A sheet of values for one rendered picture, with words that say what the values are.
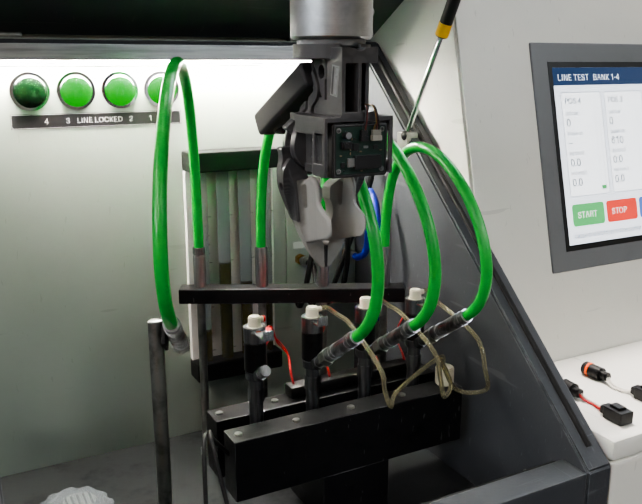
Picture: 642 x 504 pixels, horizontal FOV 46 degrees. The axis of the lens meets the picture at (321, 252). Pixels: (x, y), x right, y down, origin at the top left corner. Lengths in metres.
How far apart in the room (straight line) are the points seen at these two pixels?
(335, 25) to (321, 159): 0.12
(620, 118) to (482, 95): 0.28
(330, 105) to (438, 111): 0.49
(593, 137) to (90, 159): 0.76
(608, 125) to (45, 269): 0.89
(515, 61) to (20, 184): 0.73
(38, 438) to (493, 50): 0.88
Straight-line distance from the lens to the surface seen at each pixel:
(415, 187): 0.87
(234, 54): 1.15
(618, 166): 1.31
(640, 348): 1.30
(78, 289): 1.16
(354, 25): 0.68
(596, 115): 1.28
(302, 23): 0.69
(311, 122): 0.68
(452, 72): 1.13
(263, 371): 0.93
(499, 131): 1.15
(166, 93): 0.79
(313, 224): 0.72
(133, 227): 1.15
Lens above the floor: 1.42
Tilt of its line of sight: 14 degrees down
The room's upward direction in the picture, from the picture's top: straight up
